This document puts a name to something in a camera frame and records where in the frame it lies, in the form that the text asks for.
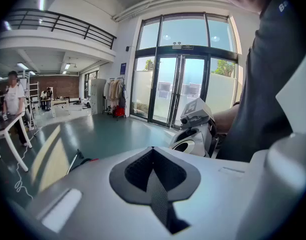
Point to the ceiling strip light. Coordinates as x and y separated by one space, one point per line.
41 2
67 66
22 66

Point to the emergency exit light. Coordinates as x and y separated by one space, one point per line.
182 46

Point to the white shelving rack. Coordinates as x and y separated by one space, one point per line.
34 91

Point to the person's black clothing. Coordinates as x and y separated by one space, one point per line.
262 96

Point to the white locker cabinet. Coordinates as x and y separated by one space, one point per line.
97 96

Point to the person's right forearm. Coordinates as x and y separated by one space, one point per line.
225 120

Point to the orange vacuum cleaner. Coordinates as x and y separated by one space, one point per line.
94 159

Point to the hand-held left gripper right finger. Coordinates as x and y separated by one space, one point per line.
212 196

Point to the black balcony railing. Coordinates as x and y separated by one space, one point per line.
56 24

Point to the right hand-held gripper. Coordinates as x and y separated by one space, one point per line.
196 109

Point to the pale wooden work table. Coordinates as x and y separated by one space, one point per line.
59 101

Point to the red bag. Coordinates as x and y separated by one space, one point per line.
119 111

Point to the clothes rack with coats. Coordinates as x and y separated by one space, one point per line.
115 91

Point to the black-framed glass window wall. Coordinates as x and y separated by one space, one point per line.
182 89

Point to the black white gear pile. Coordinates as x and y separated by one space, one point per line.
5 117

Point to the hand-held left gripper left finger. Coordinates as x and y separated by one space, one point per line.
92 196

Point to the blue wall sign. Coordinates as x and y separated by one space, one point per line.
123 68

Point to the paper notice on glass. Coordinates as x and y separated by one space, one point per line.
164 90
191 91

